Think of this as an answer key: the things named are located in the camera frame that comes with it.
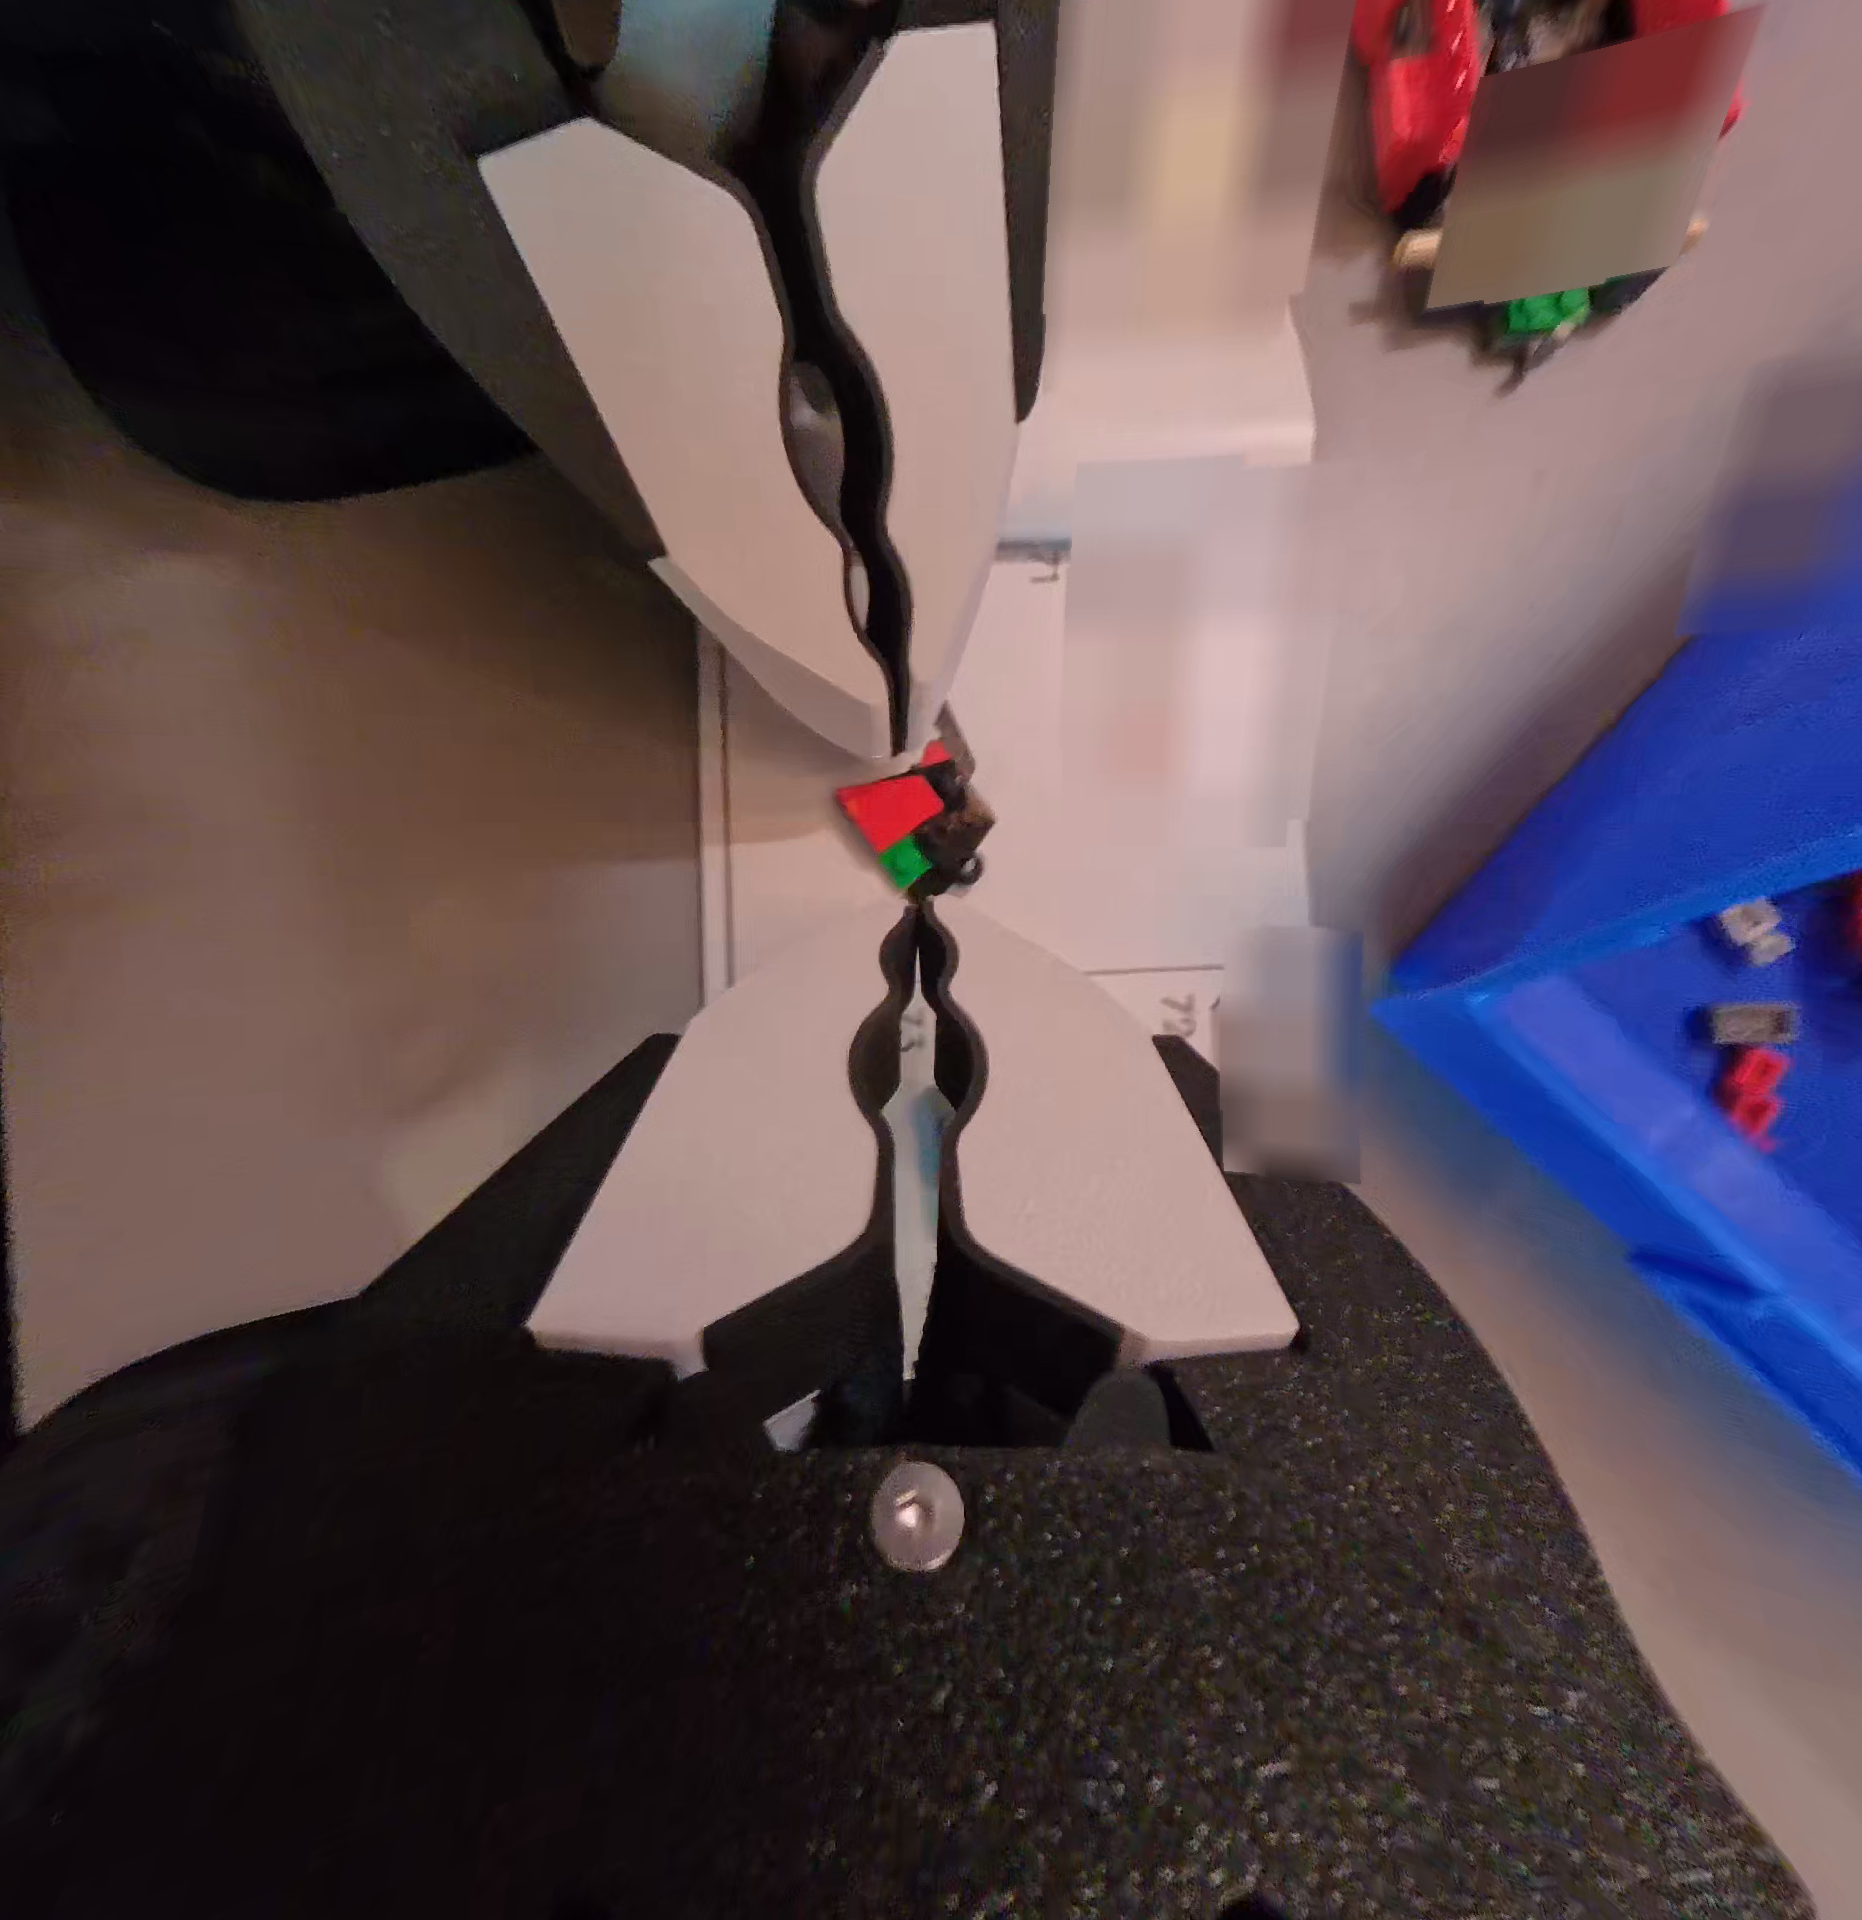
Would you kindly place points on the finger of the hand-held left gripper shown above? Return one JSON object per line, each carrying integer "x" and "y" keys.
{"x": 948, "y": 299}
{"x": 644, "y": 374}

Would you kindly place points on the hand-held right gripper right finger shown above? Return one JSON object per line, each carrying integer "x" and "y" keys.
{"x": 1112, "y": 1171}

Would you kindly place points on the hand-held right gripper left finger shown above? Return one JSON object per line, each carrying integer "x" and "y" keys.
{"x": 754, "y": 1171}

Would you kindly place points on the small black brick connector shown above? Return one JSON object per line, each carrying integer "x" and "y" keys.
{"x": 955, "y": 872}

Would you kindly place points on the red and green brick assembly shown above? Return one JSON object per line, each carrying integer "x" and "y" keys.
{"x": 896, "y": 810}

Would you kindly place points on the white instruction booklet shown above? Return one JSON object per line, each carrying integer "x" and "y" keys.
{"x": 1023, "y": 672}

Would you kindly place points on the red toy brick car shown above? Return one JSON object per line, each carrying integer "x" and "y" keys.
{"x": 1412, "y": 90}

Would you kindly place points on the blue plastic tray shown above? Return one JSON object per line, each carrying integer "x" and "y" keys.
{"x": 1587, "y": 901}

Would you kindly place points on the small red brick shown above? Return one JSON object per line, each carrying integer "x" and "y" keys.
{"x": 1757, "y": 1092}

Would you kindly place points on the small dark grey brick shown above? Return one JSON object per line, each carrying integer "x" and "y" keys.
{"x": 1757, "y": 1023}

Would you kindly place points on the small light grey brick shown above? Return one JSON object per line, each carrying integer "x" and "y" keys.
{"x": 1757, "y": 929}

